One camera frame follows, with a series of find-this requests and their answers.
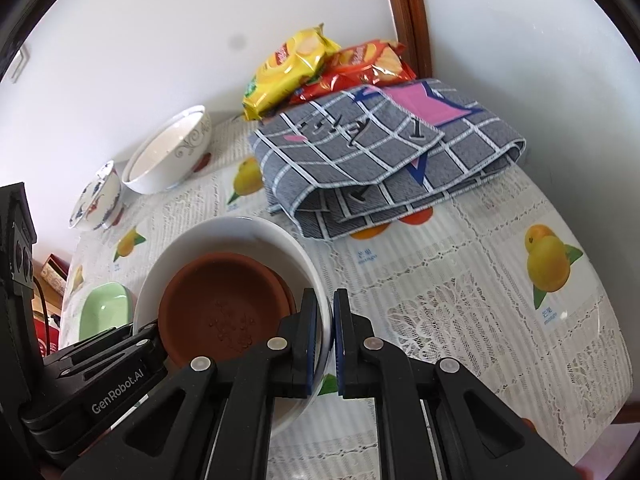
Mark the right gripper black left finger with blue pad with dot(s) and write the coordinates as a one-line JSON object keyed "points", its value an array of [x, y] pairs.
{"points": [[212, 421]]}

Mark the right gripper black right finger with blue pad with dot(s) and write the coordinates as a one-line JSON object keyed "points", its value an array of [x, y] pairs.
{"points": [[435, 420]]}

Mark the green square plate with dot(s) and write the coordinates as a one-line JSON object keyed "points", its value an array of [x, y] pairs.
{"points": [[110, 305]]}

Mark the brown clay dish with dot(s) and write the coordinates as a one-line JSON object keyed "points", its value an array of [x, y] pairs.
{"points": [[288, 292], [219, 306]]}

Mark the white bowl blue trim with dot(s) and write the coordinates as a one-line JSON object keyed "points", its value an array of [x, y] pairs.
{"points": [[270, 245]]}

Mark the red gift bag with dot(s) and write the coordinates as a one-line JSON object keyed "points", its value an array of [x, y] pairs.
{"points": [[47, 334]]}

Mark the patterned red box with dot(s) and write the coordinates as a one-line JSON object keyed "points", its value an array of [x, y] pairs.
{"points": [[55, 272]]}

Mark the fruit print tablecloth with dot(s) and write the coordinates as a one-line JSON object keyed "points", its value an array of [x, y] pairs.
{"points": [[453, 283]]}

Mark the blue red patterned footed bowl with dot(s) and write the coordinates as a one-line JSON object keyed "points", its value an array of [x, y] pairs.
{"points": [[100, 202]]}

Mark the grey checked folded cloth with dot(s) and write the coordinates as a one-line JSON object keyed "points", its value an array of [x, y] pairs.
{"points": [[364, 156]]}

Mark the large white bowl grey scrolls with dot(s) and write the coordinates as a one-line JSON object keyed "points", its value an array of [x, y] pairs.
{"points": [[170, 154]]}

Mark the red orange chips bag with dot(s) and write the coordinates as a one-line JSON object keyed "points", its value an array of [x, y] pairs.
{"points": [[376, 62]]}

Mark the yellow chips bag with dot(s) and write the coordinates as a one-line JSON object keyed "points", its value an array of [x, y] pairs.
{"points": [[296, 61]]}

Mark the brown wooden corner trim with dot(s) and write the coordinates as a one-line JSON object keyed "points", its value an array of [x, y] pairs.
{"points": [[412, 31]]}

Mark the wooden board by wall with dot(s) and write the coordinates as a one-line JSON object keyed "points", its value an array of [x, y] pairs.
{"points": [[52, 298]]}

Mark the white wall light switch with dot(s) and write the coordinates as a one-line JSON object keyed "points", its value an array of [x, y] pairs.
{"points": [[18, 63]]}

